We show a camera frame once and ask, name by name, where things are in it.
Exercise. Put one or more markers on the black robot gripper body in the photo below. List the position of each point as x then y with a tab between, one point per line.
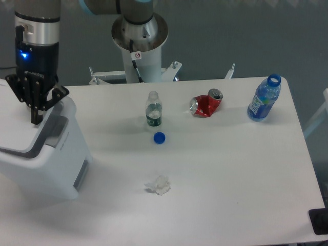
37	64

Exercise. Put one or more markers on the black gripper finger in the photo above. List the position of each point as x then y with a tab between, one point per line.
40	101
21	88

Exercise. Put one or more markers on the white trash can lid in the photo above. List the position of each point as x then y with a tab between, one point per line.
19	136

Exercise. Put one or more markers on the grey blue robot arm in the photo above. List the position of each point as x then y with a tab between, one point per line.
36	23

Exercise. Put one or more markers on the white trash can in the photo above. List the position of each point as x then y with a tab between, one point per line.
55	171

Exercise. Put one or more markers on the blue bottle cap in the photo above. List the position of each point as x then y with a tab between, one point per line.
159	138

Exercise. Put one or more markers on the crushed red soda can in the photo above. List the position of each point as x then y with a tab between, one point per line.
206	105

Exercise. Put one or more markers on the clear green-label plastic bottle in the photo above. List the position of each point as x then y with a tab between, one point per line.
153	109

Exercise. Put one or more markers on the crumpled white tissue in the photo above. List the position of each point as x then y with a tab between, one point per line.
160	185

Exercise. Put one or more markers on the blue plastic drink bottle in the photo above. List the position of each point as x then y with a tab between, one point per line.
265	96

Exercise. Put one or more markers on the black device at edge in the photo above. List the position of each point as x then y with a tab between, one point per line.
318	218

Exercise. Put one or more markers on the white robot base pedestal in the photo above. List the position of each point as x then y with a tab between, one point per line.
143	59

